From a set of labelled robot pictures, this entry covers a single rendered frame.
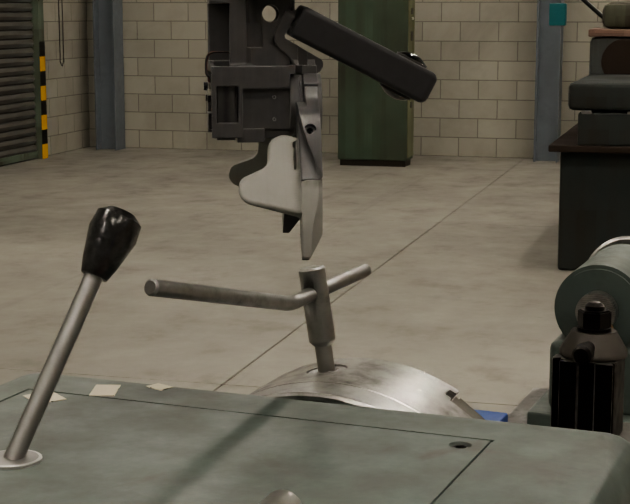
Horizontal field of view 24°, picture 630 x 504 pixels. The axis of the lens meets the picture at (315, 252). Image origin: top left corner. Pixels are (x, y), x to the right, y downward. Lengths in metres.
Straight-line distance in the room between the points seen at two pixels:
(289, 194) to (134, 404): 0.18
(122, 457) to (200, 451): 0.05
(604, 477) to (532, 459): 0.05
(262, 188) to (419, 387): 0.23
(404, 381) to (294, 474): 0.32
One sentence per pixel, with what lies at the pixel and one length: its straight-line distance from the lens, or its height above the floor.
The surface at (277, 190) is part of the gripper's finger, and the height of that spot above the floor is 1.40.
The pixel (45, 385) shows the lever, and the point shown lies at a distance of 0.91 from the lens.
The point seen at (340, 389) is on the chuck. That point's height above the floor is 1.24.
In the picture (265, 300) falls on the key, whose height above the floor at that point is 1.31.
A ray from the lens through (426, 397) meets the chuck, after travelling 1.16.
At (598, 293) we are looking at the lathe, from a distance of 2.20.
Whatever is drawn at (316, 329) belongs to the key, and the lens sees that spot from 1.18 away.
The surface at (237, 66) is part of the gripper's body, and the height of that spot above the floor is 1.49.
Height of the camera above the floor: 1.53
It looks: 9 degrees down
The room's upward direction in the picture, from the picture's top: straight up
